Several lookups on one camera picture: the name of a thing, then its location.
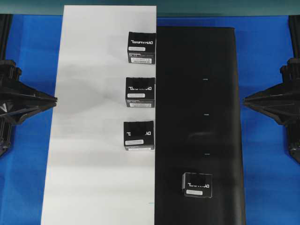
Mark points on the black dynamixel box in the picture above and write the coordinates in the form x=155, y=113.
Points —
x=141, y=48
x=140, y=92
x=197, y=185
x=139, y=135

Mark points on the black base board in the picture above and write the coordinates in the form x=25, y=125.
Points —
x=198, y=126

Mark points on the blue table cloth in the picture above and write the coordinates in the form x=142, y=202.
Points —
x=271, y=176

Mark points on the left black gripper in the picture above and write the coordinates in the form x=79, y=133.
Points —
x=10, y=105

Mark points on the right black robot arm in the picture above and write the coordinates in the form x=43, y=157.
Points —
x=282, y=101

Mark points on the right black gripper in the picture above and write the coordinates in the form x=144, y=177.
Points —
x=288, y=91

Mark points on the white base board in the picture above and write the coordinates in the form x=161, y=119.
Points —
x=91, y=179

